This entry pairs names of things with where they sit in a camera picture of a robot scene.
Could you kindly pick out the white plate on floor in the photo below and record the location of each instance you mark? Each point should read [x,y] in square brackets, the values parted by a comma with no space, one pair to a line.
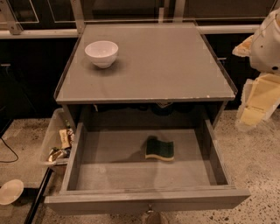
[11,191]

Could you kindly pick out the metal drawer knob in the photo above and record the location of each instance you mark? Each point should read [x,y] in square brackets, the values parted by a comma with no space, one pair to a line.
[150,209]

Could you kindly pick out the grey open top drawer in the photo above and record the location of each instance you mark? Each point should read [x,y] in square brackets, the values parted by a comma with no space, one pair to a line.
[108,173]

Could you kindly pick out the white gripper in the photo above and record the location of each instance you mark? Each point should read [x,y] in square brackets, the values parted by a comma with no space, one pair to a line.
[266,50]

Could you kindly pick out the grey cabinet with counter top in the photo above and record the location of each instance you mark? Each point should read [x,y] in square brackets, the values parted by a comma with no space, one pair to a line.
[170,62]

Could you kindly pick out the green and yellow sponge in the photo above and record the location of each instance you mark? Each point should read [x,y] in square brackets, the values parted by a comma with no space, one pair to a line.
[160,150]

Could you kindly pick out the metal railing frame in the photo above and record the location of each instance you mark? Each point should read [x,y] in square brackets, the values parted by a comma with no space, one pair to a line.
[180,13]

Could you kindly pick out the white ceramic bowl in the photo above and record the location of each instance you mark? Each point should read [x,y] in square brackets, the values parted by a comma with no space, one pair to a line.
[102,53]

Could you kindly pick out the clear plastic storage bin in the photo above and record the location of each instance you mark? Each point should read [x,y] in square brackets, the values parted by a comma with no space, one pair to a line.
[52,139]

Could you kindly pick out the black floor rail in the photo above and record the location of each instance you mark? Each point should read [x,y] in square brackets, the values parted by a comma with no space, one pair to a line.
[35,204]

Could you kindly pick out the snack packets in bin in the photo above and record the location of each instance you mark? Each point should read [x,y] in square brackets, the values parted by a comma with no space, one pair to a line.
[66,137]

